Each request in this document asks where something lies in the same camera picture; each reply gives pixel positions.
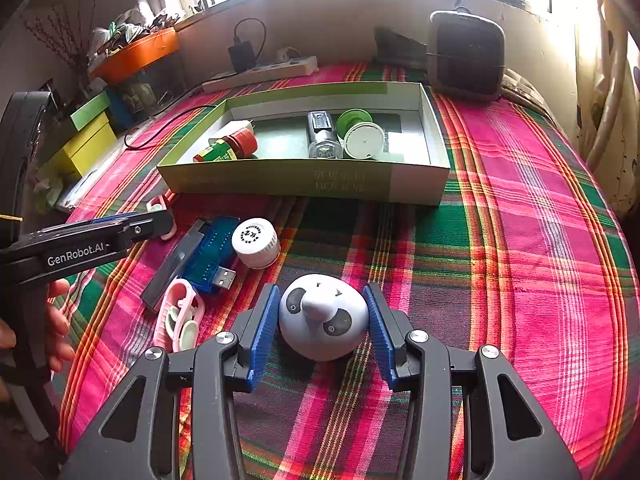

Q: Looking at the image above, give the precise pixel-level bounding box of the black power adapter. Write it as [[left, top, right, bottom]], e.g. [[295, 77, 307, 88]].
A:
[[228, 42, 257, 72]]

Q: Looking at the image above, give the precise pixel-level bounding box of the yellow storage box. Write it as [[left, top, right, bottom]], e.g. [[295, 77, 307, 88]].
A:
[[50, 112, 118, 178]]

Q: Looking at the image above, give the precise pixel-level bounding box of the striped cloth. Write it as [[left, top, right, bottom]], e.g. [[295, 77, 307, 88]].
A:
[[500, 67, 551, 111]]

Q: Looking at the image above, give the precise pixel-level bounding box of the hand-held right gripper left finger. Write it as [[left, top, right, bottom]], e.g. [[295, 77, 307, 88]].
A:
[[70, 282, 281, 480]]

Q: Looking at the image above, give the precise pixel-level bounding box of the white panda toy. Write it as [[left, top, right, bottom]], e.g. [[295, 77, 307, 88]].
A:
[[278, 274, 370, 362]]

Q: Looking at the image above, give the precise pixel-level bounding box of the slim rectangular lighter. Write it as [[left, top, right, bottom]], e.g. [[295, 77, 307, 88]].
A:
[[141, 219, 208, 308]]

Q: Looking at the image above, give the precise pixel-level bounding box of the clear plastic container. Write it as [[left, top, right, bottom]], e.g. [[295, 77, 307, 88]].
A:
[[115, 60, 176, 116]]

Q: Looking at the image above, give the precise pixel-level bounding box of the black charging cable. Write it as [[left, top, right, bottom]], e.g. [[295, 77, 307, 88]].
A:
[[122, 18, 267, 151]]

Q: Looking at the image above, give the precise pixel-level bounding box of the green and white spool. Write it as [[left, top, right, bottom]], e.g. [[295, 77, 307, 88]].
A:
[[336, 109, 386, 161]]

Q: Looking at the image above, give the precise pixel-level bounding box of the pink green plaid blanket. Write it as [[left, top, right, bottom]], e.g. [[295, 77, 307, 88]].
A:
[[50, 62, 640, 480]]

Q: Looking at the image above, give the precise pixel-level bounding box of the cream patterned curtain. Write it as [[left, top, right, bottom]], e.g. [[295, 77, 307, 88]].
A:
[[575, 0, 640, 211]]

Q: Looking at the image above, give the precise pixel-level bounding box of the person's left hand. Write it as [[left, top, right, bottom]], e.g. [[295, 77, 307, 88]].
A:
[[0, 279, 77, 375]]

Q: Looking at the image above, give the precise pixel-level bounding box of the blue box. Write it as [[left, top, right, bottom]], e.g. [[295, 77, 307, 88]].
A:
[[107, 87, 136, 131]]

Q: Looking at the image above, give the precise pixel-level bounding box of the orange plastic bin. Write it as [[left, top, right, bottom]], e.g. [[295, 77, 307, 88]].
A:
[[90, 27, 180, 86]]

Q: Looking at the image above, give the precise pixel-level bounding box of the white bottle cap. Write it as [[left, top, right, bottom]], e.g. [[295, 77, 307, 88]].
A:
[[231, 217, 282, 269]]

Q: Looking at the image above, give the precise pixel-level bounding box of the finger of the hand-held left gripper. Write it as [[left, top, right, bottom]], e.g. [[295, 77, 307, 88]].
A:
[[90, 212, 151, 226], [0, 208, 175, 288]]

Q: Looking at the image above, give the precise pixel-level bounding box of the dried twig bunch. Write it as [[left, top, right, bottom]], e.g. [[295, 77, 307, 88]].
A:
[[30, 10, 86, 91]]

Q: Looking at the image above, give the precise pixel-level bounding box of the red medicine bottle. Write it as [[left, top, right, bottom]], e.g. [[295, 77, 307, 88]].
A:
[[192, 127, 259, 163]]

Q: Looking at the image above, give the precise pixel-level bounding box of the grey space heater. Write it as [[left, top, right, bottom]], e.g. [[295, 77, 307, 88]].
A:
[[426, 10, 507, 103]]

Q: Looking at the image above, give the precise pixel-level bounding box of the black flashlight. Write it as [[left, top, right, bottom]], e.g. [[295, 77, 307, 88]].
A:
[[306, 111, 344, 160]]

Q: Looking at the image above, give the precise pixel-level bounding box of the green storage box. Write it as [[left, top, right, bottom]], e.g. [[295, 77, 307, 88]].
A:
[[70, 91, 111, 131]]

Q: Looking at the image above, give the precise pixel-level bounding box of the green cardboard box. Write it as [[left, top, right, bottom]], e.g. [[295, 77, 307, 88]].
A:
[[156, 81, 451, 207]]

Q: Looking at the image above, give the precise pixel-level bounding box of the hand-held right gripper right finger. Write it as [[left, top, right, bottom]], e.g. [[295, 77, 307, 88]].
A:
[[362, 282, 583, 480]]

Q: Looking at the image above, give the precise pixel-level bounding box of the blue usb tester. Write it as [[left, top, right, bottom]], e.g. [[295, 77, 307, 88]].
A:
[[181, 216, 238, 293]]

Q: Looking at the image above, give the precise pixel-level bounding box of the pile of clutter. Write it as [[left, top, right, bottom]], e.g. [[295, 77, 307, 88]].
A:
[[90, 0, 176, 56]]

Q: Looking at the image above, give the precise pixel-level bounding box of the white power strip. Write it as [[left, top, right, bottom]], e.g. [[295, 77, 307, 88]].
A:
[[202, 55, 319, 93]]

